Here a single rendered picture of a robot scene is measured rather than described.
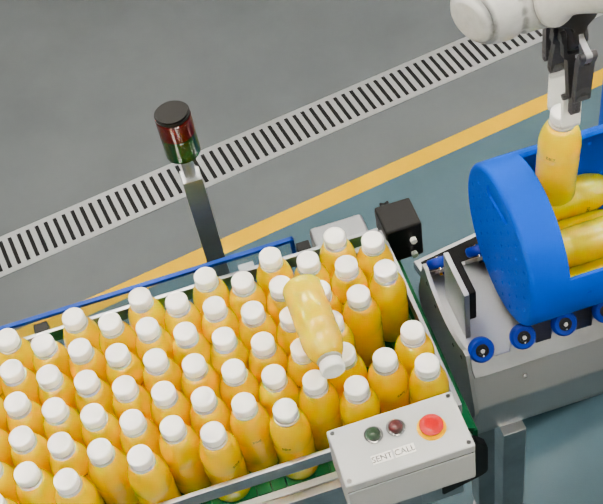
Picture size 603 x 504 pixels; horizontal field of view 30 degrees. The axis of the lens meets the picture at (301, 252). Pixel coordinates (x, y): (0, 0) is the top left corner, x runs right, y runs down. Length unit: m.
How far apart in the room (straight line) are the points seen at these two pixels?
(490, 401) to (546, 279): 0.31
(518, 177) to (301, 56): 2.21
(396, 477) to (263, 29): 2.62
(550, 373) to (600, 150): 0.40
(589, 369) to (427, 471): 0.47
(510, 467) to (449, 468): 0.65
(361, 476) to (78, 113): 2.51
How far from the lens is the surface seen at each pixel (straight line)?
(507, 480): 2.42
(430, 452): 1.70
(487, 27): 1.36
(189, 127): 1.99
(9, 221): 3.72
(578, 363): 2.06
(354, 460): 1.70
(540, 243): 1.80
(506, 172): 1.84
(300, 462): 1.85
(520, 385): 2.04
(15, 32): 4.40
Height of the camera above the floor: 2.59
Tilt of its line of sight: 50 degrees down
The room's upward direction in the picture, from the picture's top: 12 degrees counter-clockwise
